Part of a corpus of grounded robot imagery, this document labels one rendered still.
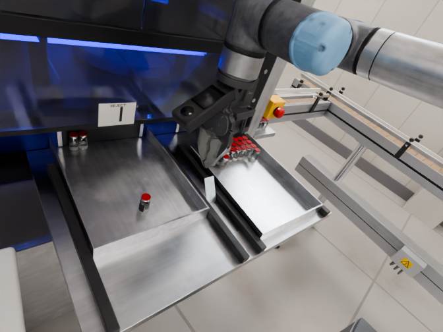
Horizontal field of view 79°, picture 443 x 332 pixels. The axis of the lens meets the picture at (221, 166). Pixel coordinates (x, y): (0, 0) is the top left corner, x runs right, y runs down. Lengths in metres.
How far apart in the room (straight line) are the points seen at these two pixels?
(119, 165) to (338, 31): 0.58
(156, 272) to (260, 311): 1.14
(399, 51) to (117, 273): 0.58
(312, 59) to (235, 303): 1.39
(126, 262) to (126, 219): 0.10
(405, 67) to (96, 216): 0.61
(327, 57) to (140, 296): 0.48
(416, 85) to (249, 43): 0.25
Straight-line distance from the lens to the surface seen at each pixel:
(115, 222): 0.63
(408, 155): 1.54
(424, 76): 0.47
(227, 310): 1.58
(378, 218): 1.72
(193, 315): 1.52
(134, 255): 0.59
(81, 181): 0.71
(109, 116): 0.68
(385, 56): 0.49
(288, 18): 0.42
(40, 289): 1.16
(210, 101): 0.48
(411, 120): 3.23
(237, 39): 0.47
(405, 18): 3.25
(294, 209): 0.82
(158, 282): 0.56
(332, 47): 0.40
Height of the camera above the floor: 1.38
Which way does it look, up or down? 37 degrees down
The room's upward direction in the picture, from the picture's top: 22 degrees clockwise
